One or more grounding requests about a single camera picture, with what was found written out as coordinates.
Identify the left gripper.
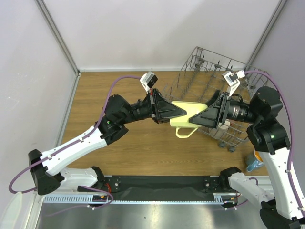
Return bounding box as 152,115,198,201
120,88,187,125

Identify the yellow mug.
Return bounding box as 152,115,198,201
170,101,208,138

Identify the pink patterned mug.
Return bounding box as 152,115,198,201
229,120,240,126

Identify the blue mug orange inside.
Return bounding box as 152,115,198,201
245,150,264,172

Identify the beige plastic cup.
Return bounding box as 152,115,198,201
208,125,230,139

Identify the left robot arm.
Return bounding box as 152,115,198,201
28,88,187,195

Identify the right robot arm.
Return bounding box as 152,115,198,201
189,86,305,229

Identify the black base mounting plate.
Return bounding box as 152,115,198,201
105,175,237,193

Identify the grey wire dish rack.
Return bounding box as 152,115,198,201
161,46,271,153

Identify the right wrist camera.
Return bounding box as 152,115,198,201
222,70,245,96

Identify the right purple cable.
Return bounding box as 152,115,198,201
243,70,305,215

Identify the grey cable duct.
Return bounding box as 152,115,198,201
43,193,236,205

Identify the right aluminium frame post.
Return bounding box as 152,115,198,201
244,0,288,70

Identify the aluminium frame post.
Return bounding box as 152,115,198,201
244,0,288,70
34,0,81,76

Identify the left aluminium frame post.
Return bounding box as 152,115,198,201
34,0,81,76

